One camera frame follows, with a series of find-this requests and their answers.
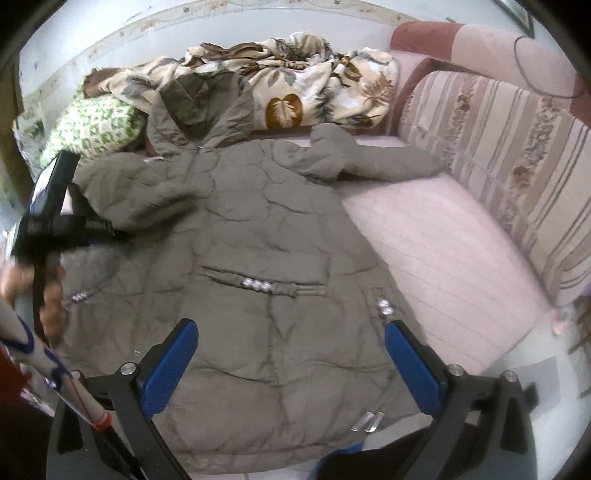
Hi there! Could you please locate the pink maroon headboard cushion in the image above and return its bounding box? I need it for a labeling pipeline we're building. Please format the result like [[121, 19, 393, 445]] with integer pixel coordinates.
[[390, 21, 590, 124]]

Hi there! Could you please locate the pink quilted mattress cover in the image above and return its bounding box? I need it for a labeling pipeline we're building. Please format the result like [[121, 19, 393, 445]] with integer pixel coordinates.
[[332, 169, 553, 374]]

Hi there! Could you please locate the green white patterned pillow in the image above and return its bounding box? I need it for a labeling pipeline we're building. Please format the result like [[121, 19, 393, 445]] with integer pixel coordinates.
[[40, 94, 146, 167]]

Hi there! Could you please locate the person's left hand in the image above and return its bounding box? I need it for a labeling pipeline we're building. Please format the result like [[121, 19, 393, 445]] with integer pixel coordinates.
[[0, 263, 66, 345]]

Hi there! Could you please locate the olive quilted hooded jacket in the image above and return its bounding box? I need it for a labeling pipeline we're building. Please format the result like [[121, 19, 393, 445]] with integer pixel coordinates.
[[56, 72, 443, 474]]

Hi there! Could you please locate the leaf print fleece blanket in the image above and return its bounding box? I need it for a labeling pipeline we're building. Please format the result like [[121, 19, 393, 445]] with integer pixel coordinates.
[[82, 32, 400, 131]]

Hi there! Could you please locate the white patterned cable sleeve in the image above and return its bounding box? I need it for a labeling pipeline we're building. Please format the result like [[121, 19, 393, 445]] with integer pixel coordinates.
[[0, 297, 115, 431]]

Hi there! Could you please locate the striped floral bolster cushion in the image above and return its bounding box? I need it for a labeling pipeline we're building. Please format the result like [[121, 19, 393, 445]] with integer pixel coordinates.
[[399, 71, 590, 306]]

